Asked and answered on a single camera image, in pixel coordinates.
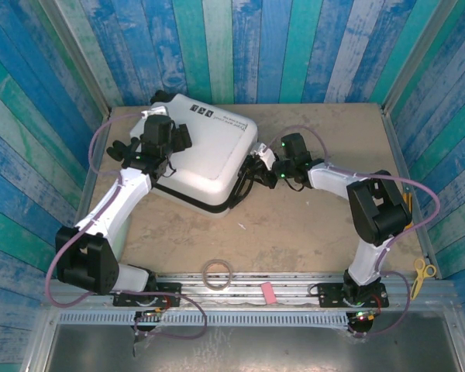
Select grey metal front panel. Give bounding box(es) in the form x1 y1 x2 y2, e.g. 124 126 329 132
42 324 464 372

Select aluminium corner post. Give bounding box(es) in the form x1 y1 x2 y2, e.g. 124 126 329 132
38 0 113 117
381 0 463 113

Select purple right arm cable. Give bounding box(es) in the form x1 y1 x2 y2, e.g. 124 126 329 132
263 124 442 338

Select yellow utility knife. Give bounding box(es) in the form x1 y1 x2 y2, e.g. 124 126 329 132
401 191 414 230

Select white hard-shell suitcase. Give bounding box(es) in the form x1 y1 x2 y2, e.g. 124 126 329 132
105 90 260 219

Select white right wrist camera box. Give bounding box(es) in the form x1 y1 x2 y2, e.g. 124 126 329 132
251 142 279 171

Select aluminium side rail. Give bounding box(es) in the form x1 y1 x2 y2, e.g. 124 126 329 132
57 112 113 278
381 108 443 278

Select yellow scissors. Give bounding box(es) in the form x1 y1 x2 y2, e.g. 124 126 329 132
409 257 438 301

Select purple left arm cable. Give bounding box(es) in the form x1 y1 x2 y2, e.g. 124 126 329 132
45 110 209 342

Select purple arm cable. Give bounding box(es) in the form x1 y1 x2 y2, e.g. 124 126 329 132
263 124 442 338
45 110 209 342

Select small circuit board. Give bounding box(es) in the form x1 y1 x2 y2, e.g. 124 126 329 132
134 308 167 325
350 308 377 323

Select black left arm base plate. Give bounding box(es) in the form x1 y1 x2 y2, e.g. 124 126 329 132
113 281 182 308

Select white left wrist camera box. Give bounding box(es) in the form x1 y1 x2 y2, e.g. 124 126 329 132
140 104 167 120

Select grey slotted cable duct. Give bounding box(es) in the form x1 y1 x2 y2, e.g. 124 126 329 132
57 312 350 327

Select brown tape roll ring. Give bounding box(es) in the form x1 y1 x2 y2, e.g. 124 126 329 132
201 259 234 291

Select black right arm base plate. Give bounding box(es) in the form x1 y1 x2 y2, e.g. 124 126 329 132
318 282 389 309

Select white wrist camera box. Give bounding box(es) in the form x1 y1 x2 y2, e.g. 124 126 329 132
140 104 167 120
251 142 279 171

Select pink eraser block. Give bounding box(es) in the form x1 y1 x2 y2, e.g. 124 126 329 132
260 282 277 305

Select aluminium rail frame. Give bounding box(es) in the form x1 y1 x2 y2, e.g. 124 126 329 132
42 273 459 312

